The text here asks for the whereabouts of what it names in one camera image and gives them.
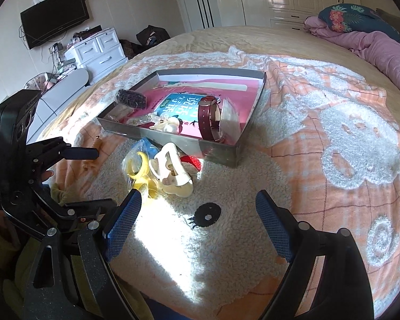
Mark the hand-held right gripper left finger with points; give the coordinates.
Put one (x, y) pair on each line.
(123, 223)

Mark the grey cardboard box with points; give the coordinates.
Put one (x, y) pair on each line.
(186, 146)

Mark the red ball earrings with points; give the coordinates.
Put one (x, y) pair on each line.
(190, 164)

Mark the grey headboard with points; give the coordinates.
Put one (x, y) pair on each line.
(391, 18)

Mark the green fleece garment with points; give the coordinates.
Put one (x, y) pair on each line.
(26, 273)

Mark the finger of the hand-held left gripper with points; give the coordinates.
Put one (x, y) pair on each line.
(76, 211)
(76, 153)

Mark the pink book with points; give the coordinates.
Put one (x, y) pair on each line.
(173, 106)

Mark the orange white fleece blanket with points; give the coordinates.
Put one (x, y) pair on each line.
(320, 140)

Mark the white rounded plastic furniture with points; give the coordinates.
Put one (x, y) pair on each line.
(56, 100)

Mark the black television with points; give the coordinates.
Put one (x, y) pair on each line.
(53, 18)

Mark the yellow bedspread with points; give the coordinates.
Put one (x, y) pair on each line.
(253, 36)

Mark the brown bag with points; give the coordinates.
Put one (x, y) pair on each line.
(128, 49)

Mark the black bag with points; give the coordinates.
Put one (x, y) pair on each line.
(151, 35)

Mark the person's left hand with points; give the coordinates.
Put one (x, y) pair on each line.
(47, 176)

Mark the dark floral pillow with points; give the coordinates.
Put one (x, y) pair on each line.
(353, 20)

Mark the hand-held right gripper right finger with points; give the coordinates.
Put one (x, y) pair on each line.
(273, 223)

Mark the white flower hair clip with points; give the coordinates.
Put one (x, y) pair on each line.
(166, 123)

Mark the white earrings card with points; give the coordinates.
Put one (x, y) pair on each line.
(231, 116)

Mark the white drawer cabinet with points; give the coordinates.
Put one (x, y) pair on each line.
(96, 53)

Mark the pink duvet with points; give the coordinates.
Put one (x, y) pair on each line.
(376, 50)

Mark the cream hair claw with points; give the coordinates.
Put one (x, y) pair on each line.
(173, 180)

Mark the white door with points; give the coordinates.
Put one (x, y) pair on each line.
(200, 10)

